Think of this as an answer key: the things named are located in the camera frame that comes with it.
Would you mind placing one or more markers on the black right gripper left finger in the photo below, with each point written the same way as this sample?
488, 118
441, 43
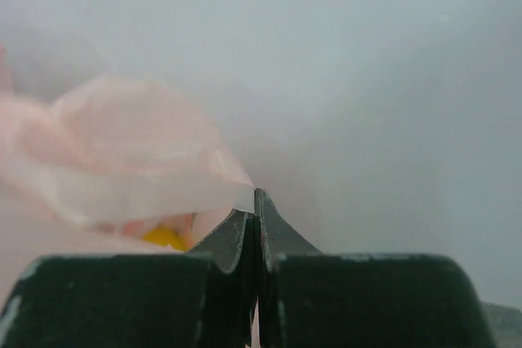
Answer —
203, 298

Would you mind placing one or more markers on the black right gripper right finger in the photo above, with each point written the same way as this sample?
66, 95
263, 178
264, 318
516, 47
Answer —
312, 299

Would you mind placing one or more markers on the fake yellow orange fruit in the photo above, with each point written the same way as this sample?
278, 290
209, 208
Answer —
167, 237

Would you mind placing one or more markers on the pink plastic bag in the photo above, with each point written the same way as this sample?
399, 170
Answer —
99, 166

